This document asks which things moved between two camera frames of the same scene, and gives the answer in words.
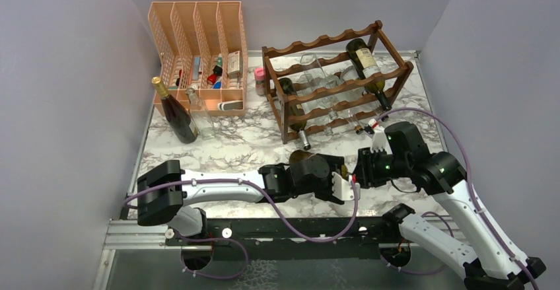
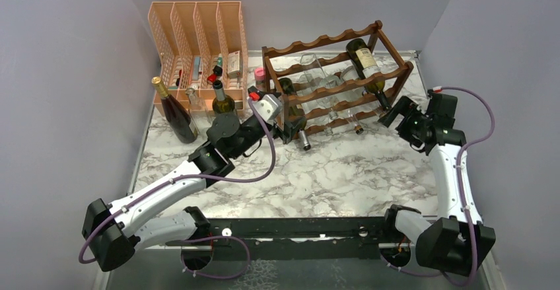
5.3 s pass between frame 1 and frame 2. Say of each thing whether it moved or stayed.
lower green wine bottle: stayed
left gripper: moved
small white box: stayed
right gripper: moved
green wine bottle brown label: moved
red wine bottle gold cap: stayed
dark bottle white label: stayed
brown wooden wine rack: stayed
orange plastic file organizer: stayed
